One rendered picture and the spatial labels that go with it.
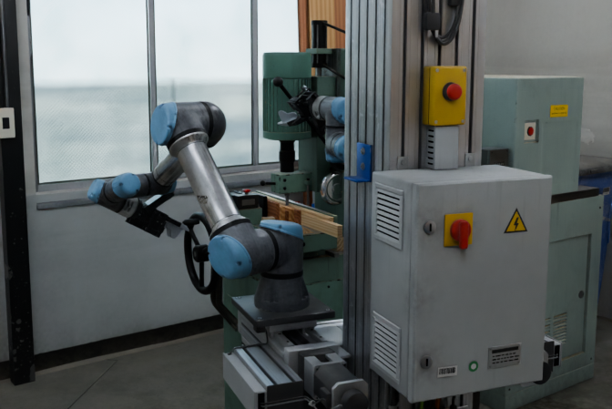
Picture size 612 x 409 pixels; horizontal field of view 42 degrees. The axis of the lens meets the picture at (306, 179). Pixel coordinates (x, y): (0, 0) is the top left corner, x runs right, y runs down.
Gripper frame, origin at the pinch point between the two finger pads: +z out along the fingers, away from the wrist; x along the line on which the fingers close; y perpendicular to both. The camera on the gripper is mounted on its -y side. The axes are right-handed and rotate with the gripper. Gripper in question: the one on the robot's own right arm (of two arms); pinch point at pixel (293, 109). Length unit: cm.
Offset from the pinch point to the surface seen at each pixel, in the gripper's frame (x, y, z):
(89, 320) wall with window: 98, -61, 147
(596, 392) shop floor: -29, -201, -3
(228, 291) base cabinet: 53, -49, 39
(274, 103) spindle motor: -2.3, -0.5, 17.6
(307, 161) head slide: 0.5, -27.5, 21.6
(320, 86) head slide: -18.7, -7.6, 14.7
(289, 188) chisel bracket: 13.4, -27.7, 18.2
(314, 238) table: 24.9, -35.3, -5.9
